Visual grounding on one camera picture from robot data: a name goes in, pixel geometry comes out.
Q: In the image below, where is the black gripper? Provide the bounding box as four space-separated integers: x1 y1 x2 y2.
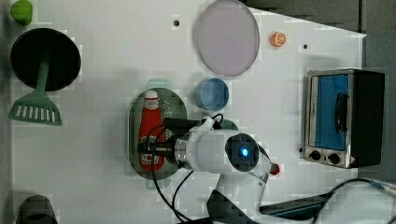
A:
137 142 175 157

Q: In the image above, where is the red ketchup bottle toy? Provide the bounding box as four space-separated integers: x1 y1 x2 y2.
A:
138 90 164 172

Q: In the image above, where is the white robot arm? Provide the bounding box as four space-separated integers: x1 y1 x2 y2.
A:
137 117 271 224

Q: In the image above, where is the green oval strainer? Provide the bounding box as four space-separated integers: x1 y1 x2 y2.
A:
128 78 187 190

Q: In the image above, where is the green cup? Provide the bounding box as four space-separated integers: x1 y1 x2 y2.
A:
220 119 238 131

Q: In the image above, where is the blue cup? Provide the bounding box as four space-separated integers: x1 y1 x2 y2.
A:
194 78 230 111

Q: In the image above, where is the red tomato toy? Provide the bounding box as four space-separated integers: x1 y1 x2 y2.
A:
270 163 280 175

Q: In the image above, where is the lilac round plate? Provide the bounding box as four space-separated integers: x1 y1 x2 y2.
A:
195 0 260 76

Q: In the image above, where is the green slotted spatula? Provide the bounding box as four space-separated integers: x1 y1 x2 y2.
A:
7 60 63 126

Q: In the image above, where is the dark grey mug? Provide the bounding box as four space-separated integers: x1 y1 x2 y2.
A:
15 195 59 224

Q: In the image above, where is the orange slice toy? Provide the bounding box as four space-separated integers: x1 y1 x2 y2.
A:
270 32 287 47

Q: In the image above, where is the black round pan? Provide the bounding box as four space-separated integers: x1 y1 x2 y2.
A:
10 28 81 91

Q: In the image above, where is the silver toaster oven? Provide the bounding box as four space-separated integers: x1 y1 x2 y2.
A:
304 69 385 169

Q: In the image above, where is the green pepper toy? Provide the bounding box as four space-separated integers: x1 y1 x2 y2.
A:
10 0 33 25

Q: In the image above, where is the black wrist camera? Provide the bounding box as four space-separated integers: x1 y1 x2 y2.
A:
163 118 199 129

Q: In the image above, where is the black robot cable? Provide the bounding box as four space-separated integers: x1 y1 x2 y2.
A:
150 113 224 224

